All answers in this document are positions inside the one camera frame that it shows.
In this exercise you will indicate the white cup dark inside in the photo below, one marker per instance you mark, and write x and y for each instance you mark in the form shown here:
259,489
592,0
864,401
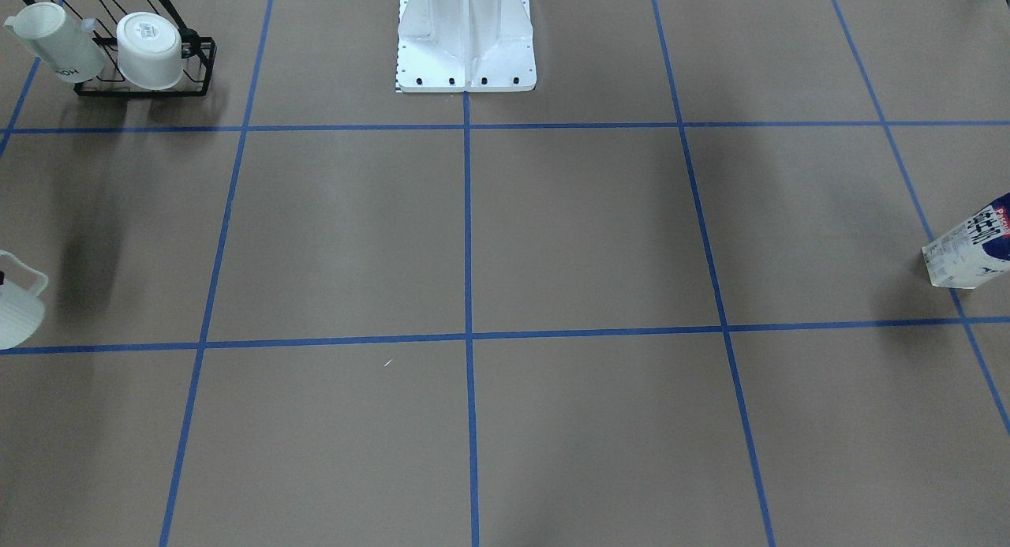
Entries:
22,311

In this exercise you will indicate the white upside-down cup rear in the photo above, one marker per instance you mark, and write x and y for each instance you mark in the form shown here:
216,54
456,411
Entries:
149,51

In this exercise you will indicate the blue white milk carton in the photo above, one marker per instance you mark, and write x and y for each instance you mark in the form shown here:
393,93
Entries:
974,252

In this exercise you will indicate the white tilted cup front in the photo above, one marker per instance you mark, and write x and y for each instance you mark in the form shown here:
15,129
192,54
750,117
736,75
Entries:
58,40

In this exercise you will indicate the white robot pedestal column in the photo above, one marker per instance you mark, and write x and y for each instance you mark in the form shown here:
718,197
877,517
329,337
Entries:
455,46

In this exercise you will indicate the black wire cup rack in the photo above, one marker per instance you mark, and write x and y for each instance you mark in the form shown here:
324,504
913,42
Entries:
100,17

